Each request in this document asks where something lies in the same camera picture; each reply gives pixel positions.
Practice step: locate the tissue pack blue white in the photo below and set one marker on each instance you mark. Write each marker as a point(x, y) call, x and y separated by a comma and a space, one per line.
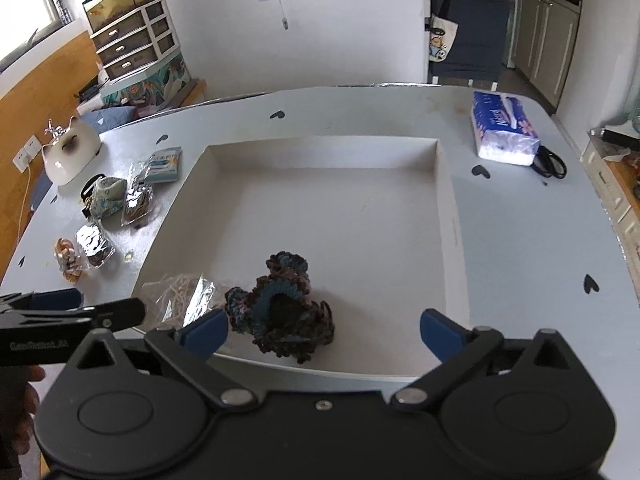
point(502, 130)

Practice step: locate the white blue medicine sachet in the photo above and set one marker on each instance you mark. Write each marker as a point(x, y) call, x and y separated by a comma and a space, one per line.
point(162, 166)

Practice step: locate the white shallow tray box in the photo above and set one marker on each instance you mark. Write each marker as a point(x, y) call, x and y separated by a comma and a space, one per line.
point(374, 216)

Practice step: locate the dark crocheted yarn piece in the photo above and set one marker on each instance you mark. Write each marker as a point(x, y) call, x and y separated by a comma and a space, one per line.
point(278, 311)

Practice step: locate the cat-shaped cream ceramic holder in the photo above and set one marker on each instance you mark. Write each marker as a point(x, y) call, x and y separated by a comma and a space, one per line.
point(71, 149)

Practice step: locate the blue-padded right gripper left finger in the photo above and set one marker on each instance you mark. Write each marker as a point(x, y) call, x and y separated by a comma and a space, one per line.
point(186, 352)

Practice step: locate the black scissors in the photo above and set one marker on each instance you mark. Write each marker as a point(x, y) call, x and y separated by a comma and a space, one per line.
point(548, 164)

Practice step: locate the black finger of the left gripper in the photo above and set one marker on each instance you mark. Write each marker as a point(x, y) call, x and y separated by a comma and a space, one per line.
point(40, 328)

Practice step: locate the white wall power socket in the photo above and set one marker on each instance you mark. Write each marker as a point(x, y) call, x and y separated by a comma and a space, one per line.
point(27, 154)

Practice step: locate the cartoon print tote bag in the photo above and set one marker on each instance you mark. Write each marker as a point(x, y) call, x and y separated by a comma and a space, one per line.
point(442, 35)

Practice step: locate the blue floral drawstring pouch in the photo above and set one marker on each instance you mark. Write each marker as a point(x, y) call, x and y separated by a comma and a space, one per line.
point(107, 197)

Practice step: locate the bagged tan cord turquoise pendant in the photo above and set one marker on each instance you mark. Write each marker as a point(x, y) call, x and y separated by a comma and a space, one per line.
point(138, 201)

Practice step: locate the person's hand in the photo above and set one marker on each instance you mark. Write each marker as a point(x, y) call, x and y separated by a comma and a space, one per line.
point(19, 403)

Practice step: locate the colourful patterned storage box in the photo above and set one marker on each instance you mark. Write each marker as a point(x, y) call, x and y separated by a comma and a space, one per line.
point(150, 89)

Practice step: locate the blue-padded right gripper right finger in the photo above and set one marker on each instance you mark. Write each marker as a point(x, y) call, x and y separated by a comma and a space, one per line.
point(461, 353)

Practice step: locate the white drawer cabinet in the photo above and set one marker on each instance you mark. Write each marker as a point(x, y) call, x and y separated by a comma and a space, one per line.
point(138, 39)

